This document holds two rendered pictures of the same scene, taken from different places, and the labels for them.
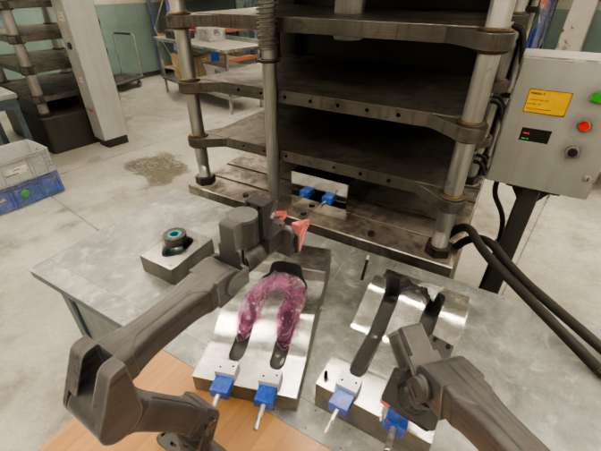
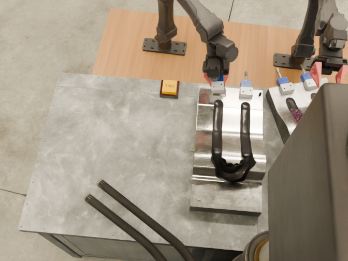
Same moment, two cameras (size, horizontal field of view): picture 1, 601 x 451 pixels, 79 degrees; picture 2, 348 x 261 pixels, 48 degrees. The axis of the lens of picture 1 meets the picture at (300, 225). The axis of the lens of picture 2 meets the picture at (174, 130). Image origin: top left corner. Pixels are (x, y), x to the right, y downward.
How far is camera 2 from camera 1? 1.46 m
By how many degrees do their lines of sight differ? 80
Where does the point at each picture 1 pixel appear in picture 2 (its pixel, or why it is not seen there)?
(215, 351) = not seen: hidden behind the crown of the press
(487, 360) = (171, 169)
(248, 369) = (302, 91)
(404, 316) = (232, 146)
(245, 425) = not seen: hidden behind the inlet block
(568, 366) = (120, 186)
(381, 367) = (233, 113)
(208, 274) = (329, 13)
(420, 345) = (223, 41)
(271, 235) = (323, 45)
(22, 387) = not seen: outside the picture
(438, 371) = (215, 19)
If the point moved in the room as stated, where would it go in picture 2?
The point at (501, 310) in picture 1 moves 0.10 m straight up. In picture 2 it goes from (162, 222) to (161, 216)
